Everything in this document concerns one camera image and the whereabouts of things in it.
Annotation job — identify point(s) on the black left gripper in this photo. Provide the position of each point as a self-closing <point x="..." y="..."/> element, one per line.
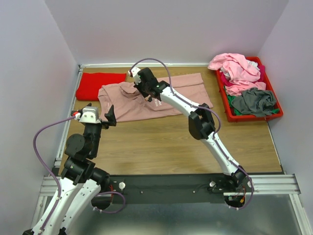
<point x="110" y="116"/>

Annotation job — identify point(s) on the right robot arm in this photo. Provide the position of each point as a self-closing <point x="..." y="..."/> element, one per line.
<point x="200" y="123"/>

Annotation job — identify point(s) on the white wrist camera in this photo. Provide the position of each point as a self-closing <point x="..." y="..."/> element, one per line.
<point x="133" y="72"/>
<point x="88" y="114"/>

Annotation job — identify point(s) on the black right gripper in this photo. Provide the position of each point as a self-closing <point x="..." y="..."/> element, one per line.
<point x="137" y="86"/>

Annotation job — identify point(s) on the red plastic bin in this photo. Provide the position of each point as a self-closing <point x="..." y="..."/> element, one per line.
<point x="253" y="104"/>

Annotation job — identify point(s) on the folded red t-shirt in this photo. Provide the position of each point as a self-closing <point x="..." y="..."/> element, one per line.
<point x="91" y="83"/>

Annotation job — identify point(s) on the light pink t-shirt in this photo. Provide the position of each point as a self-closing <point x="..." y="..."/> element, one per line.
<point x="241" y="73"/>

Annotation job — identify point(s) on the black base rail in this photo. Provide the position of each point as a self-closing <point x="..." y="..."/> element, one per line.
<point x="170" y="189"/>

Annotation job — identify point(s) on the green t-shirt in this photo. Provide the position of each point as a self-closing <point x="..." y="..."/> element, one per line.
<point x="232" y="102"/>

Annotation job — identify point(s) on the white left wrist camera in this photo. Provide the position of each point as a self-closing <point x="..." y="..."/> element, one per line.
<point x="88" y="114"/>

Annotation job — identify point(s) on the magenta t-shirt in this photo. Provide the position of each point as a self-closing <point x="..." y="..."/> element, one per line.
<point x="226" y="80"/>

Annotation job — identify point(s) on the grey t-shirt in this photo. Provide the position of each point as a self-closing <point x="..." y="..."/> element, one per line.
<point x="255" y="101"/>

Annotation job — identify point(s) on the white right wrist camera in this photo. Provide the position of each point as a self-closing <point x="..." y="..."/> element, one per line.
<point x="133" y="72"/>

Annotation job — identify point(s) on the dusty pink graphic t-shirt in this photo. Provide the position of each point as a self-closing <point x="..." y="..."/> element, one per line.
<point x="130" y="105"/>

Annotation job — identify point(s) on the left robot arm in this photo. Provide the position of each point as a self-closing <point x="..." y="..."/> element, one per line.
<point x="80" y="180"/>

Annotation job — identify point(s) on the white printed t-shirt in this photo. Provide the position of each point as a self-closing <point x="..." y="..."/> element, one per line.
<point x="252" y="63"/>

